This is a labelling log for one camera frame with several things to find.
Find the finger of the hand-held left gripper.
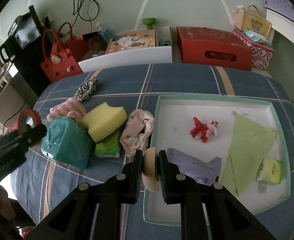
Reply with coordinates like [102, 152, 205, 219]
[18, 124, 47, 147]

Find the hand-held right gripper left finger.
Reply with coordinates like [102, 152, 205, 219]
[33, 149, 144, 240]

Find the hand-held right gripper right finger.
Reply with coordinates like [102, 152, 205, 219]
[158, 150, 279, 240]

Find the red ring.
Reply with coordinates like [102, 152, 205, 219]
[17, 109, 43, 148]

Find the purple cloth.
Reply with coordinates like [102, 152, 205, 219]
[166, 148, 222, 185]

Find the pink cloth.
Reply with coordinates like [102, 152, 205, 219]
[120, 109, 154, 157]

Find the pink striped fuzzy sock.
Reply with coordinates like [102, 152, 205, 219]
[47, 97, 87, 127]

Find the red starfish toy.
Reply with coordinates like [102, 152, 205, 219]
[189, 117, 220, 143]

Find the yellow sponge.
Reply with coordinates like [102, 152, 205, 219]
[80, 102, 128, 142]

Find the mint shallow cardboard box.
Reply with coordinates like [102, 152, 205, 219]
[143, 94, 294, 227]

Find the leopard print scrunchie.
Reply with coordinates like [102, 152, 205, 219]
[74, 77, 99, 102]

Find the light green cloth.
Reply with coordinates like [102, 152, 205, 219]
[219, 115, 279, 197]

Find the green tissue pack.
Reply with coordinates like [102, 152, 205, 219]
[95, 129, 124, 158]
[256, 156, 285, 186]

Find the person's left hand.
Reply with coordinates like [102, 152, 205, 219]
[0, 187, 16, 220]

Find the teal wipes pack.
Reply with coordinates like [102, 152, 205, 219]
[41, 117, 94, 168]

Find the light wooden cabinet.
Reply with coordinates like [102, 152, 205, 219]
[0, 62, 27, 133]

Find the black cabinet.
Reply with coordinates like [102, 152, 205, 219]
[12, 55, 52, 98]

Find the red felt tote bag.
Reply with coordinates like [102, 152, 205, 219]
[39, 29, 83, 83]

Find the dark red tote bag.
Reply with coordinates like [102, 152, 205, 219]
[57, 22, 98, 55]

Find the black glossy appliance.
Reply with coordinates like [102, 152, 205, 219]
[0, 5, 42, 64]

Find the white board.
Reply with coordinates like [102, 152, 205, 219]
[78, 46, 173, 73]

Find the small teal box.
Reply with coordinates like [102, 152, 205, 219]
[97, 27, 111, 39]

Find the orange puzzle box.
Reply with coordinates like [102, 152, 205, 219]
[104, 29, 157, 55]

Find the red cardboard box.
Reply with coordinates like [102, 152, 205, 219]
[176, 26, 253, 72]

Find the green dumbbell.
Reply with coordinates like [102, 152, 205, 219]
[142, 17, 157, 30]

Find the red white patterned box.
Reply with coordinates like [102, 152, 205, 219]
[233, 28, 275, 70]

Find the light blue wipes pack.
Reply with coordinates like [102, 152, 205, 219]
[242, 29, 271, 43]

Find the yellow toy case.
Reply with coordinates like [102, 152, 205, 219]
[233, 4, 273, 39]

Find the white shelf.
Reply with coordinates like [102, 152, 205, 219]
[266, 7, 294, 45]

